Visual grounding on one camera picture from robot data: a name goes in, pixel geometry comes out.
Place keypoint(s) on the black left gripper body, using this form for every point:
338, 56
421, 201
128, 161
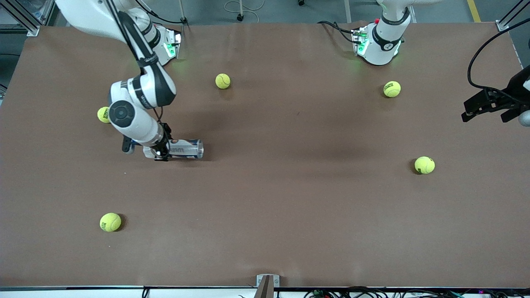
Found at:
514, 92

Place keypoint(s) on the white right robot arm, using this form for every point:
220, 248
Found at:
136, 124

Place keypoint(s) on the aluminium frame post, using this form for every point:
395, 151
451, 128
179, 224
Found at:
502, 25
33, 30

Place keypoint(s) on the white stand leg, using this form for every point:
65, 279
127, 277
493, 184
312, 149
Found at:
348, 12

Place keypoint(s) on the grey stand leg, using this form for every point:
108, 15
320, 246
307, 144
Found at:
181, 10

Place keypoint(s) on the clear plastic tennis can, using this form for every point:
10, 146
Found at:
186, 149

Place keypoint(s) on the white table edge rail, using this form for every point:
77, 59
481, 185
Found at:
83, 293

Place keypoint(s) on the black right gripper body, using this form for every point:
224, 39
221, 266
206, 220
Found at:
166, 142

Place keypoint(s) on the brown camera post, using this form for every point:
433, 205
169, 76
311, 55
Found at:
265, 289

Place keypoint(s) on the yellow floor tape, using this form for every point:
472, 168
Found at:
474, 12

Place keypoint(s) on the grey metal bracket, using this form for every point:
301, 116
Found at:
276, 281

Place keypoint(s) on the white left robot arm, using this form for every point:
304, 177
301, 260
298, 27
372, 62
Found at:
383, 41

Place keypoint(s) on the yellow-green tennis ball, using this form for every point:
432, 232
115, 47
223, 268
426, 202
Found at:
391, 89
222, 81
110, 222
425, 165
102, 114

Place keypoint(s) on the stand pole with caster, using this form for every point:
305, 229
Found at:
239, 16

